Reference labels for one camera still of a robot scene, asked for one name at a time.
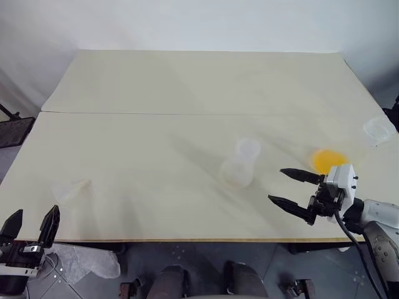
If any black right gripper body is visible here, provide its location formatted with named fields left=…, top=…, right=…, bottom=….
left=306, top=174, right=345, bottom=225

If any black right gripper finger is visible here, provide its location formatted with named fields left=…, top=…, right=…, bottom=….
left=267, top=194, right=310, bottom=223
left=279, top=168, right=322, bottom=185

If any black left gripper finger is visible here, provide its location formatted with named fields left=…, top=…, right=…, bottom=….
left=37, top=204, right=61, bottom=249
left=0, top=209, right=24, bottom=245

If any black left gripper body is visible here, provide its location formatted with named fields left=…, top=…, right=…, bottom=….
left=0, top=239, right=45, bottom=268

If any clear cup with orange liquid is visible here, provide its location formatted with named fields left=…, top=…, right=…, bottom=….
left=307, top=148, right=349, bottom=176

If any clear plastic bottle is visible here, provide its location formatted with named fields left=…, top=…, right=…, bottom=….
left=218, top=137, right=262, bottom=188

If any white plastic bag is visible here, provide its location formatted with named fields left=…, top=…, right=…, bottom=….
left=46, top=244, right=122, bottom=280

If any dark caster wheel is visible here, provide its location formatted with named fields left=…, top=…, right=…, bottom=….
left=279, top=278, right=316, bottom=299
left=119, top=279, right=142, bottom=299

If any dark rounded shape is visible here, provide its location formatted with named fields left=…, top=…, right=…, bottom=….
left=150, top=264, right=189, bottom=299
left=223, top=260, right=269, bottom=299

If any empty clear plastic cup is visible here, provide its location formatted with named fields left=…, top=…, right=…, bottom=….
left=362, top=116, right=395, bottom=148

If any black mesh chair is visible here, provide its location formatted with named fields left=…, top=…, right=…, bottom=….
left=0, top=102, right=36, bottom=149

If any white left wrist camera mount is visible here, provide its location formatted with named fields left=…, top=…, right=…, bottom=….
left=0, top=263, right=41, bottom=278

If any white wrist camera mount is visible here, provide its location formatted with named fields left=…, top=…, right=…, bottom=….
left=0, top=263, right=41, bottom=278
left=324, top=164, right=360, bottom=224

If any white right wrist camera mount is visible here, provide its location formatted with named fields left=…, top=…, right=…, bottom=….
left=324, top=164, right=360, bottom=224

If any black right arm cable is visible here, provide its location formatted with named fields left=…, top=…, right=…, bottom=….
left=334, top=211, right=385, bottom=299

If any black object at wall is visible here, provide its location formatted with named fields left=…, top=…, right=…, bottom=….
left=381, top=92, right=399, bottom=133

